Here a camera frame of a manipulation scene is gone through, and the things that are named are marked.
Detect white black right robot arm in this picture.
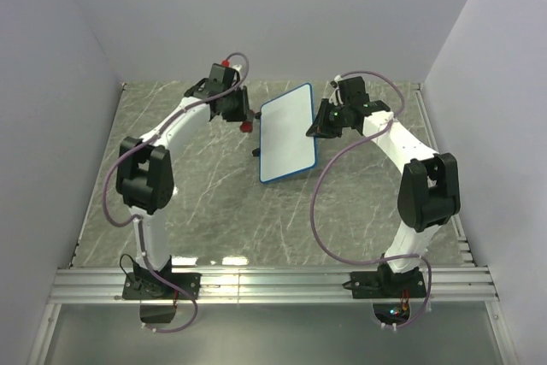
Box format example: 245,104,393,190
306,71,461,297

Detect red whiteboard eraser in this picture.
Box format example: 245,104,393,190
239,121,253,133

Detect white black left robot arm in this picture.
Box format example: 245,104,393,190
115,60,256,298

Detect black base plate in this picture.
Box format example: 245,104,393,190
343,267,426,299
121,273,201,300

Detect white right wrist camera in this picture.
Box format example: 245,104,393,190
330,74,343,101

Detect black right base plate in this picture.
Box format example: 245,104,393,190
343,267,426,299

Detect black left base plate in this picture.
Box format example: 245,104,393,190
121,273,201,300

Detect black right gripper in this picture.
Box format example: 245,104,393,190
306,100,349,140

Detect blue framed small whiteboard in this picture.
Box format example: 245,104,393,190
259,83,318,184

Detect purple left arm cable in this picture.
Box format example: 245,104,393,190
103,52,250,333

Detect aluminium mounting rail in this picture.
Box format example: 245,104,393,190
48,265,499,304

